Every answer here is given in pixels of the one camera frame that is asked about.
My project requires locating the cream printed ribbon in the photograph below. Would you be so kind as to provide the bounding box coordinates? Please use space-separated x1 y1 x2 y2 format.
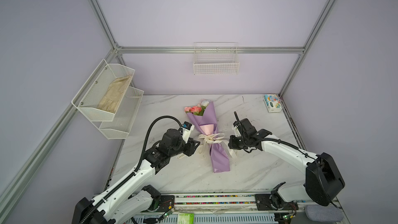
198 133 237 159

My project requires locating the pink purple wrapping paper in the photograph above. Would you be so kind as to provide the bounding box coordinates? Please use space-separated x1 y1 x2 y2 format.
184 100 230 173

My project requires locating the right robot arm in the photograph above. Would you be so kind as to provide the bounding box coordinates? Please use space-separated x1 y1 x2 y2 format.
228 118 345 210

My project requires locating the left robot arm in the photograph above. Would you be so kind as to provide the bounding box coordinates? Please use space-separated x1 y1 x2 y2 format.
72 116 200 224

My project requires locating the tissue pack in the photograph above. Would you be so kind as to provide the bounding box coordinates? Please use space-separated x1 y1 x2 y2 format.
264 94 283 113

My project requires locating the lower white mesh shelf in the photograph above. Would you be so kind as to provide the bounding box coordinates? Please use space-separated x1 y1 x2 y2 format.
99 87 144 140

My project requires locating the white mesh shelf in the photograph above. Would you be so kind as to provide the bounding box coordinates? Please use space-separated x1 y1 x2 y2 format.
72 60 135 122
99 87 144 140

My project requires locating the green label box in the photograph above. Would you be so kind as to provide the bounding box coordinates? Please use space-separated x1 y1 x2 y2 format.
177 213 194 224

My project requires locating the beige cloth in shelf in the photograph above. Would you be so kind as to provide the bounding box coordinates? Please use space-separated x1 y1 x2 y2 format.
97 75 132 114

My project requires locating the upper white mesh shelf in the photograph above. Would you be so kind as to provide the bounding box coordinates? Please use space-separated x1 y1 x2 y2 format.
72 60 135 122

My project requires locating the grey sponge pad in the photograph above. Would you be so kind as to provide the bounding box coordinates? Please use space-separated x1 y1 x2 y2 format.
305 205 344 223

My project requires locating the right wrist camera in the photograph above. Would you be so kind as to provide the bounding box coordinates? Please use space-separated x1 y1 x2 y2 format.
233 125 241 137

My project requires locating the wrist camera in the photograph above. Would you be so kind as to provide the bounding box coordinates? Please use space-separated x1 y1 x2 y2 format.
233 125 241 137
180 121 195 143

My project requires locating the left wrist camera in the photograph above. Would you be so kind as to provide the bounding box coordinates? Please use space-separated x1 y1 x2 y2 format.
180 121 195 143

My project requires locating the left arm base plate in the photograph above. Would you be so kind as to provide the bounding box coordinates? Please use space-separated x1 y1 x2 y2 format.
156 195 175 213

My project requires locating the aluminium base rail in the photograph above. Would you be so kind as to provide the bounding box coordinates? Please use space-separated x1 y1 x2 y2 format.
86 190 343 224

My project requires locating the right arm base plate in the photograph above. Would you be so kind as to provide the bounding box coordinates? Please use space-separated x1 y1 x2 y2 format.
255 194 298 212

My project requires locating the white wire wall basket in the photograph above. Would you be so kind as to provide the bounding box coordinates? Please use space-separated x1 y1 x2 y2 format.
193 42 240 75

